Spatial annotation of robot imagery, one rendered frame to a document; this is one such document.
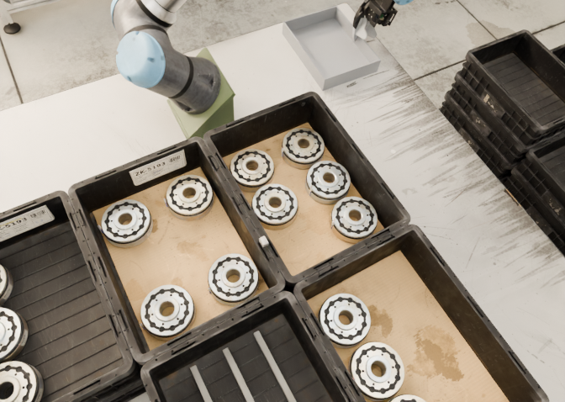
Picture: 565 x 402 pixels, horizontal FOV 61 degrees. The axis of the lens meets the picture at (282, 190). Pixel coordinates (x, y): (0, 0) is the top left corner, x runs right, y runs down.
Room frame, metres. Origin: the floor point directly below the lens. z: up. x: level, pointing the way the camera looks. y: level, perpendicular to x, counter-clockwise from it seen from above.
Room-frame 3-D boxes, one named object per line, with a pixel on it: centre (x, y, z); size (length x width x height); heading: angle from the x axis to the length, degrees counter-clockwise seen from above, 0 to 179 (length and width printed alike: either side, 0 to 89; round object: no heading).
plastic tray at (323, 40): (1.18, -0.09, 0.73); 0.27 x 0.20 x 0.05; 33
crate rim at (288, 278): (0.56, -0.04, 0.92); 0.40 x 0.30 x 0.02; 36
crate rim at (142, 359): (0.38, 0.20, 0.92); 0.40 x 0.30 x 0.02; 36
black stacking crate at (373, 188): (0.56, -0.04, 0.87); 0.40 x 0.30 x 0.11; 36
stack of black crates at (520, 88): (1.31, -0.83, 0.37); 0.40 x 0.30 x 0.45; 34
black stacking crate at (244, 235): (0.38, 0.20, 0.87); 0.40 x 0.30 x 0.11; 36
